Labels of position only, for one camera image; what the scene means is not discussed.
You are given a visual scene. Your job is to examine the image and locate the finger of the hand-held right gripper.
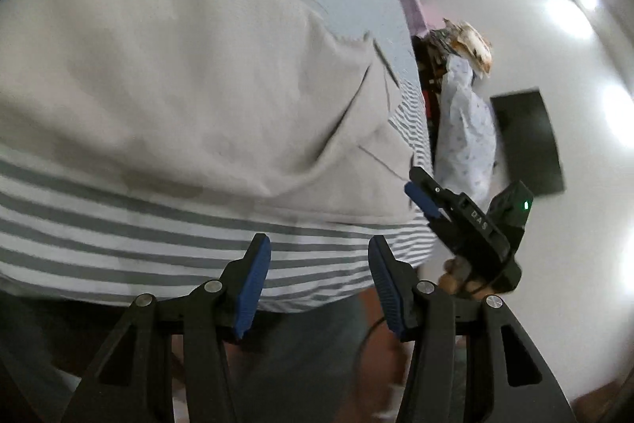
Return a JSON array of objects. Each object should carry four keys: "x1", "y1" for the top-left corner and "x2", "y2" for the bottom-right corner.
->
[
  {"x1": 409, "y1": 167, "x2": 464, "y2": 206},
  {"x1": 404, "y1": 182, "x2": 447, "y2": 226}
]

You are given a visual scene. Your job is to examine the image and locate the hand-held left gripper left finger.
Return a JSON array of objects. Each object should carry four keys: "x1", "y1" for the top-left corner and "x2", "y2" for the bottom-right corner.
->
[{"x1": 59, "y1": 233, "x2": 272, "y2": 423}]

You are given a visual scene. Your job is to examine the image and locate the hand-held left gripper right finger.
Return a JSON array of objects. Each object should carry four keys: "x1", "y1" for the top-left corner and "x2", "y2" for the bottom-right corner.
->
[{"x1": 368, "y1": 235, "x2": 578, "y2": 423}]

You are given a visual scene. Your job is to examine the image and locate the beige pants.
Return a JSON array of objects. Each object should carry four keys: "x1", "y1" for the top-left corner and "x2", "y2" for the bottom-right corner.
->
[{"x1": 0, "y1": 0, "x2": 428, "y2": 228}]

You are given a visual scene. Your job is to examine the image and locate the person's right hand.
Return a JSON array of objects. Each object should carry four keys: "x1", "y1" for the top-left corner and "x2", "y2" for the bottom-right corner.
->
[{"x1": 441, "y1": 258, "x2": 489, "y2": 302}]

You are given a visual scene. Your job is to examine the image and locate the white floral cloth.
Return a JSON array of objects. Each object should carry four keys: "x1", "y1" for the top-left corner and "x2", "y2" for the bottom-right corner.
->
[{"x1": 433, "y1": 56, "x2": 498, "y2": 209}]

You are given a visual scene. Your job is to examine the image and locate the dark cluttered shelf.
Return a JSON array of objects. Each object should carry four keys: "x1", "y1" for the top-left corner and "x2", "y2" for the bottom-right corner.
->
[{"x1": 411, "y1": 31, "x2": 449, "y2": 166}]

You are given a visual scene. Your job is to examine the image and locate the grey striped bedsheet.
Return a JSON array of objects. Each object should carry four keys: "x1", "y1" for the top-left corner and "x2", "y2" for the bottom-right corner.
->
[{"x1": 0, "y1": 0, "x2": 437, "y2": 316}]

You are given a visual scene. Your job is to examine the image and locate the pile of patterned clothes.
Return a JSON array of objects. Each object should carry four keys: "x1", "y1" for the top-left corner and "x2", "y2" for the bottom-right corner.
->
[{"x1": 442, "y1": 19, "x2": 494, "y2": 79}]

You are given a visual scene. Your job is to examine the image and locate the purple cloth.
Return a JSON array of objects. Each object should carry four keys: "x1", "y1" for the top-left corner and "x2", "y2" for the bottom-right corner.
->
[{"x1": 391, "y1": 0, "x2": 430, "y2": 38}]

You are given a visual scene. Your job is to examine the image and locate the black cable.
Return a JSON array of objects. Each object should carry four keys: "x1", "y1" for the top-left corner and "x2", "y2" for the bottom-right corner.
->
[{"x1": 355, "y1": 313, "x2": 393, "y2": 357}]

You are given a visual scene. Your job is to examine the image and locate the black wall television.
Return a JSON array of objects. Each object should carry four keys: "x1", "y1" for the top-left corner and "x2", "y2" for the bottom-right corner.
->
[{"x1": 490, "y1": 90, "x2": 566, "y2": 197}]

